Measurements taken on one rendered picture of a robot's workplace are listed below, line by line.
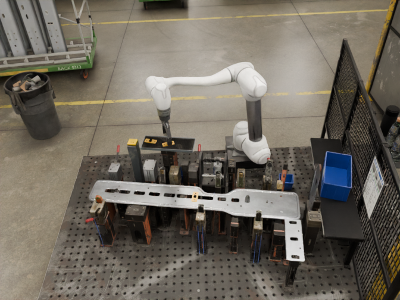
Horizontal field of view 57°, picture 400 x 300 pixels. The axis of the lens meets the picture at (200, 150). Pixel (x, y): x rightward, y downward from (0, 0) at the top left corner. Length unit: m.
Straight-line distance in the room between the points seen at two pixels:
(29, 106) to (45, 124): 0.31
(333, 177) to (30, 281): 2.57
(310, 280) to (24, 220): 2.73
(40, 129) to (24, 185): 0.78
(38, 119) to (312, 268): 3.46
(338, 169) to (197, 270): 1.16
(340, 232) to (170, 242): 1.09
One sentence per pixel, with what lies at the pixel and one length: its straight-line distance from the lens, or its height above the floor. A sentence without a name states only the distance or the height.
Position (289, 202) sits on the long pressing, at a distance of 2.45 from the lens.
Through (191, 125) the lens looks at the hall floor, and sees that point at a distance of 4.67.
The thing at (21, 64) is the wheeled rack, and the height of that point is 0.30.
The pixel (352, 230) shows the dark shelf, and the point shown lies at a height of 1.03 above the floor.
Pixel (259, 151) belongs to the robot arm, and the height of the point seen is 1.03.
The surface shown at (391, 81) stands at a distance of 4.78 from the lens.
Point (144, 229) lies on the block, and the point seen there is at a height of 0.88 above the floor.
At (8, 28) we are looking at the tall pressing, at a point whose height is 0.74.
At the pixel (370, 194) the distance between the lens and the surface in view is 2.27.
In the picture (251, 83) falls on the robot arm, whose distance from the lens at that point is 2.35.
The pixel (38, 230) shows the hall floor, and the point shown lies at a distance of 3.90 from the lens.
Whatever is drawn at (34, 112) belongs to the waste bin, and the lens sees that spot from 4.67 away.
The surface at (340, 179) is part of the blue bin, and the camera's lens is 2.63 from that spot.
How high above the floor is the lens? 2.82
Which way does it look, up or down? 41 degrees down
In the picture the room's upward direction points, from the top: 3 degrees counter-clockwise
